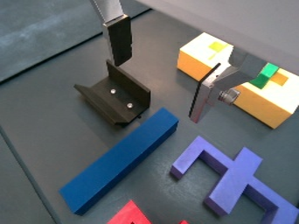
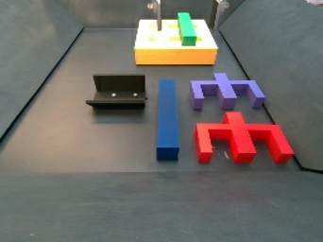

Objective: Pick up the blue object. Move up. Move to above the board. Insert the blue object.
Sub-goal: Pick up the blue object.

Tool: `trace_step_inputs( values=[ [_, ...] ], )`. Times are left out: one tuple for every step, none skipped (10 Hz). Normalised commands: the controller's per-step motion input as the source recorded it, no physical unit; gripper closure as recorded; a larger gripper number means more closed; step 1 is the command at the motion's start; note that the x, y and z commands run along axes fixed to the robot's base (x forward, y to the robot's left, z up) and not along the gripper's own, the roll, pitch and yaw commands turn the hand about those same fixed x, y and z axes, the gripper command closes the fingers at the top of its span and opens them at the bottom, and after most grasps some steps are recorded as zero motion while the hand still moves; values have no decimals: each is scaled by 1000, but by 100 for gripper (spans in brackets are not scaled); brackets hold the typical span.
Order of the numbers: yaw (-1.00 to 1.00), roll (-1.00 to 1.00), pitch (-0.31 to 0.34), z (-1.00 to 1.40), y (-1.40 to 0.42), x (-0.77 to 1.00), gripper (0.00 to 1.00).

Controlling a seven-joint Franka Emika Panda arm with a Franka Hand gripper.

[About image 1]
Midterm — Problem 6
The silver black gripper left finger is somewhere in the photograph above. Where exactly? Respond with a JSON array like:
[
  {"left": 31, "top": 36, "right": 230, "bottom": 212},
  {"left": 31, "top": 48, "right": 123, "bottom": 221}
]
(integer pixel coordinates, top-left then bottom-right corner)
[{"left": 90, "top": 0, "right": 132, "bottom": 67}]

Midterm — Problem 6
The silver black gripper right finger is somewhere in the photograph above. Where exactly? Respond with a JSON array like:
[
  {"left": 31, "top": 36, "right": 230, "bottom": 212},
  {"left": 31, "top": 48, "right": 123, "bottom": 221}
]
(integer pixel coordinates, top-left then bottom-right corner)
[{"left": 189, "top": 47, "right": 267, "bottom": 123}]

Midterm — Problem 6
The long blue block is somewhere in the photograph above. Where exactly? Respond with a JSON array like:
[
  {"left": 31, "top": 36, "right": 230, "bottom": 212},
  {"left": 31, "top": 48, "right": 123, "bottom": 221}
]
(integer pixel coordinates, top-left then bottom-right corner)
[{"left": 60, "top": 108, "right": 179, "bottom": 215}]

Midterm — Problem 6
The yellow board with slots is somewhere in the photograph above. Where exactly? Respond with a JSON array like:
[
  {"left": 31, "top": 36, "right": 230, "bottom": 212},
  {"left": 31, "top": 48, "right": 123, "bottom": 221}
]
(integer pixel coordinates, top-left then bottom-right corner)
[{"left": 178, "top": 33, "right": 299, "bottom": 129}]

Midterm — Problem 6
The green block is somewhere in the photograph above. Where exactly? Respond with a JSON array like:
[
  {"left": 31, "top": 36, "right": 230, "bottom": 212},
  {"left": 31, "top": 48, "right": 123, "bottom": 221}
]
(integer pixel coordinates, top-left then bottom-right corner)
[{"left": 250, "top": 63, "right": 278, "bottom": 88}]

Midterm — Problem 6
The purple branched block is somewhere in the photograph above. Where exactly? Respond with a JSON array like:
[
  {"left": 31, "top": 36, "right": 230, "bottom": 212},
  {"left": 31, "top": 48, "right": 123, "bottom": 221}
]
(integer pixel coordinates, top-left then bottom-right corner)
[{"left": 171, "top": 136, "right": 299, "bottom": 224}]

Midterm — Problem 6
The red branched block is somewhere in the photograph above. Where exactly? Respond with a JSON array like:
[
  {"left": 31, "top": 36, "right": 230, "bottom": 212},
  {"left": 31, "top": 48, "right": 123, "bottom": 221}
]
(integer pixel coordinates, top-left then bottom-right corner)
[{"left": 107, "top": 199, "right": 191, "bottom": 224}]

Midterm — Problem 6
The black angle bracket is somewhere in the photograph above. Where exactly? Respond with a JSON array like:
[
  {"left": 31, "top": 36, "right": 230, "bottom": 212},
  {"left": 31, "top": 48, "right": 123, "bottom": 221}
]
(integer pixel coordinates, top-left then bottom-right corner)
[{"left": 74, "top": 60, "right": 151, "bottom": 126}]

